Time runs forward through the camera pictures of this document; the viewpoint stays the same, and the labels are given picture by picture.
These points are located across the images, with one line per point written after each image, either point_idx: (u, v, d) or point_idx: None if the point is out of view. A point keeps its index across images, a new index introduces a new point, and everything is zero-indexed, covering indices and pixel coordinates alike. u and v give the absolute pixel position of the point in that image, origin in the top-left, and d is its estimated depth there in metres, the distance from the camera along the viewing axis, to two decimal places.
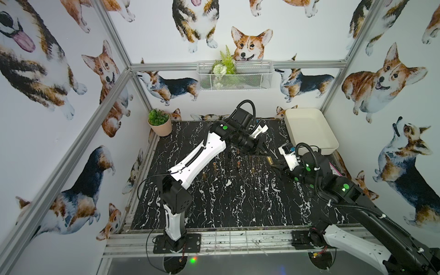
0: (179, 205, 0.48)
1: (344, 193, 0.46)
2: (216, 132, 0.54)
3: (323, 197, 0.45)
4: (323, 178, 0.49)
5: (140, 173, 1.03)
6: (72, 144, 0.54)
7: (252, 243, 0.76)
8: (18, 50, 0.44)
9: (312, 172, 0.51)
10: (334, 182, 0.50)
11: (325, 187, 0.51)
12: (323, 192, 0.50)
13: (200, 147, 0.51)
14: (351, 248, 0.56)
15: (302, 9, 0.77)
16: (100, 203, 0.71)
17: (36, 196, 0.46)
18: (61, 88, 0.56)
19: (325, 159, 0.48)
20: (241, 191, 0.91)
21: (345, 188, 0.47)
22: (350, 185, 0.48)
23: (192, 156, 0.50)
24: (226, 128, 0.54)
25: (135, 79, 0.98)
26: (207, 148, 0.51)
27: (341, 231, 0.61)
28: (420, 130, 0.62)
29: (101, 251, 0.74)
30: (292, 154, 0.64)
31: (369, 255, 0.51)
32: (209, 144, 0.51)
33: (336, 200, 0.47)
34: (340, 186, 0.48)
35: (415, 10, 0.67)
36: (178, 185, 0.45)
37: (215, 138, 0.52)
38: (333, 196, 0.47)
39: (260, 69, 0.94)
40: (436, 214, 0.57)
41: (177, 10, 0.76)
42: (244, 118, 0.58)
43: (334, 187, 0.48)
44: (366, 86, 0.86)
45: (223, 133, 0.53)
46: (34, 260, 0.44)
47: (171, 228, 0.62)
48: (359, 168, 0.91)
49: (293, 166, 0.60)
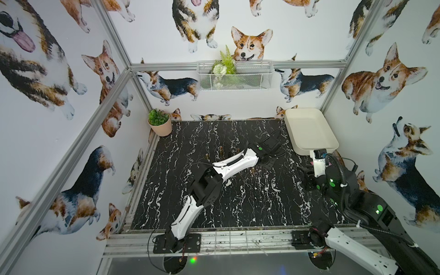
0: (209, 196, 0.54)
1: (378, 216, 0.41)
2: (251, 149, 0.64)
3: (351, 216, 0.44)
4: (351, 196, 0.45)
5: (140, 173, 1.03)
6: (72, 144, 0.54)
7: (252, 243, 0.76)
8: (18, 50, 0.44)
9: (337, 188, 0.47)
10: (362, 200, 0.45)
11: (352, 205, 0.46)
12: (350, 212, 0.46)
13: (240, 154, 0.61)
14: (353, 255, 0.57)
15: (302, 9, 0.77)
16: (100, 204, 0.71)
17: (36, 196, 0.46)
18: (61, 88, 0.56)
19: (352, 174, 0.43)
20: (241, 191, 0.91)
21: (378, 211, 0.42)
22: (384, 207, 0.42)
23: (233, 160, 0.59)
24: (261, 149, 0.66)
25: (135, 79, 0.98)
26: (244, 157, 0.61)
27: (344, 236, 0.61)
28: (420, 130, 0.62)
29: (101, 251, 0.74)
30: (322, 160, 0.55)
31: (374, 266, 0.52)
32: (247, 154, 0.62)
33: (365, 220, 0.42)
34: (372, 207, 0.42)
35: (415, 10, 0.67)
36: (218, 177, 0.52)
37: (250, 154, 0.62)
38: (362, 216, 0.42)
39: (260, 70, 0.95)
40: (436, 214, 0.57)
41: (177, 10, 0.76)
42: (275, 144, 0.70)
43: (363, 206, 0.43)
44: (366, 86, 0.86)
45: (258, 153, 0.64)
46: (34, 260, 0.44)
47: (180, 224, 0.63)
48: (359, 168, 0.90)
49: (319, 173, 0.56)
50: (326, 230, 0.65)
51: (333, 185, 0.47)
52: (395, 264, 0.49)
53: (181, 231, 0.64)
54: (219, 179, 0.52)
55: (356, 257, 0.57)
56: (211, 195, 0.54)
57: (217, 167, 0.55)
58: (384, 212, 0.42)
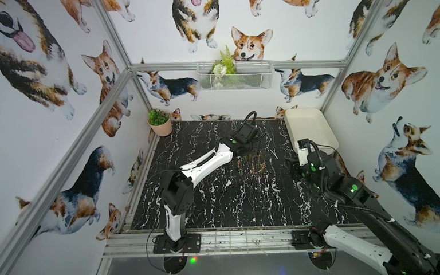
0: (181, 203, 0.48)
1: (353, 194, 0.44)
2: (225, 144, 0.59)
3: (330, 198, 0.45)
4: (330, 178, 0.48)
5: (140, 173, 1.03)
6: (74, 141, 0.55)
7: (252, 243, 0.76)
8: (18, 50, 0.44)
9: (317, 172, 0.50)
10: (341, 183, 0.47)
11: (332, 188, 0.49)
12: (330, 193, 0.48)
13: (211, 153, 0.55)
14: (350, 248, 0.56)
15: (302, 9, 0.77)
16: (100, 204, 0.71)
17: (36, 196, 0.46)
18: (61, 88, 0.56)
19: (330, 158, 0.46)
20: (241, 191, 0.91)
21: (353, 189, 0.45)
22: (359, 187, 0.46)
23: (204, 158, 0.53)
24: (235, 142, 0.60)
25: (135, 79, 0.98)
26: (217, 155, 0.55)
27: (341, 232, 0.61)
28: (420, 129, 0.62)
29: (101, 251, 0.74)
30: (305, 150, 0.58)
31: (369, 255, 0.51)
32: (220, 151, 0.56)
33: (344, 200, 0.45)
34: (348, 187, 0.45)
35: (415, 10, 0.67)
36: (187, 180, 0.47)
37: (225, 150, 0.57)
38: (340, 196, 0.45)
39: (261, 69, 0.94)
40: (436, 214, 0.57)
41: (177, 10, 0.76)
42: (250, 132, 0.63)
43: (342, 188, 0.46)
44: (366, 86, 0.86)
45: (231, 146, 0.59)
46: (35, 259, 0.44)
47: (171, 228, 0.62)
48: (359, 168, 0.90)
49: (303, 162, 0.59)
50: (323, 228, 0.65)
51: (314, 169, 0.51)
52: (390, 252, 0.49)
53: (175, 231, 0.62)
54: (188, 183, 0.46)
55: (352, 250, 0.56)
56: (184, 201, 0.48)
57: (186, 169, 0.50)
58: (359, 191, 0.45)
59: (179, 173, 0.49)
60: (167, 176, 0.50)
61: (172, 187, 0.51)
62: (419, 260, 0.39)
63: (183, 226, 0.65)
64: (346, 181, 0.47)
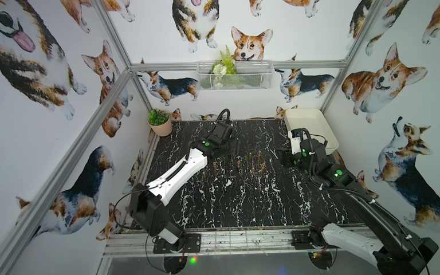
0: (154, 223, 0.44)
1: (336, 178, 0.48)
2: (198, 148, 0.54)
3: (316, 181, 0.53)
4: (318, 164, 0.51)
5: (140, 173, 1.03)
6: (77, 137, 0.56)
7: (252, 243, 0.76)
8: (18, 50, 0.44)
9: (307, 156, 0.53)
10: (328, 168, 0.51)
11: (319, 172, 0.53)
12: (316, 176, 0.52)
13: (183, 161, 0.51)
14: (345, 243, 0.56)
15: (302, 8, 0.77)
16: (100, 204, 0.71)
17: (36, 196, 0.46)
18: (61, 88, 0.56)
19: (321, 146, 0.49)
20: (241, 191, 0.91)
21: (337, 173, 0.48)
22: (344, 171, 0.49)
23: (173, 172, 0.48)
24: (208, 145, 0.55)
25: (135, 79, 0.98)
26: (189, 163, 0.50)
27: (338, 229, 0.61)
28: (420, 130, 0.62)
29: (101, 251, 0.74)
30: (297, 139, 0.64)
31: (361, 247, 0.51)
32: (192, 158, 0.51)
33: (327, 184, 0.48)
34: (333, 172, 0.49)
35: (415, 10, 0.67)
36: (156, 200, 0.42)
37: (200, 154, 0.53)
38: (325, 180, 0.49)
39: (261, 69, 0.94)
40: (436, 214, 0.57)
41: (177, 10, 0.76)
42: (224, 132, 0.59)
43: (329, 172, 0.49)
44: (366, 86, 0.86)
45: (205, 149, 0.54)
46: (35, 259, 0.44)
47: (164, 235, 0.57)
48: (359, 168, 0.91)
49: (296, 150, 0.62)
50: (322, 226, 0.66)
51: (305, 155, 0.54)
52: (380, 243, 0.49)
53: (168, 237, 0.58)
54: (157, 204, 0.41)
55: (347, 244, 0.56)
56: (156, 222, 0.44)
57: (153, 187, 0.44)
58: (342, 176, 0.48)
59: (148, 192, 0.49)
60: (133, 200, 0.45)
61: (141, 208, 0.46)
62: (399, 241, 0.39)
63: (174, 233, 0.63)
64: (333, 167, 0.50)
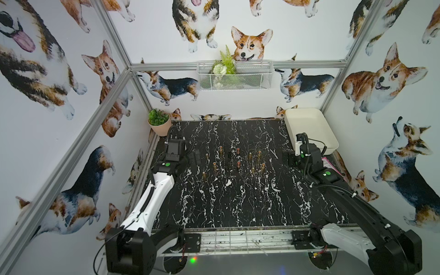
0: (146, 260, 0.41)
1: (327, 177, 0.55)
2: (160, 171, 0.54)
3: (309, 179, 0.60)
4: (313, 165, 0.59)
5: (140, 173, 1.03)
6: (76, 138, 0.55)
7: (252, 243, 0.76)
8: (18, 50, 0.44)
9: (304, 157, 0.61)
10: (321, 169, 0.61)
11: (313, 172, 0.60)
12: (309, 175, 0.59)
13: (150, 187, 0.50)
14: (341, 240, 0.57)
15: (302, 9, 0.77)
16: (100, 203, 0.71)
17: (37, 196, 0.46)
18: (61, 88, 0.56)
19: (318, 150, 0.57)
20: (241, 191, 0.91)
21: (327, 174, 0.56)
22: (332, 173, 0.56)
23: (145, 201, 0.46)
24: (169, 164, 0.57)
25: (135, 79, 0.98)
26: (158, 187, 0.50)
27: (337, 228, 0.61)
28: (420, 129, 0.62)
29: (101, 251, 0.74)
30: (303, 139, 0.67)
31: (356, 245, 0.51)
32: (158, 181, 0.51)
33: (317, 181, 0.56)
34: (323, 172, 0.57)
35: (415, 10, 0.67)
36: (139, 234, 0.40)
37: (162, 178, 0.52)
38: (315, 179, 0.57)
39: (261, 69, 0.94)
40: (436, 214, 0.57)
41: (177, 10, 0.76)
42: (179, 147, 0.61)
43: (319, 173, 0.57)
44: (366, 86, 0.86)
45: (167, 170, 0.55)
46: (35, 259, 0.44)
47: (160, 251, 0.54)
48: (359, 168, 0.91)
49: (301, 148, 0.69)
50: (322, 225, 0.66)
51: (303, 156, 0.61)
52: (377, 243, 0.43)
53: (167, 244, 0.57)
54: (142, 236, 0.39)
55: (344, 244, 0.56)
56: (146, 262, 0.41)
57: (130, 222, 0.42)
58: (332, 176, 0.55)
59: (124, 233, 0.43)
60: (111, 251, 0.40)
61: (125, 254, 0.42)
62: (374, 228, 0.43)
63: (172, 238, 0.63)
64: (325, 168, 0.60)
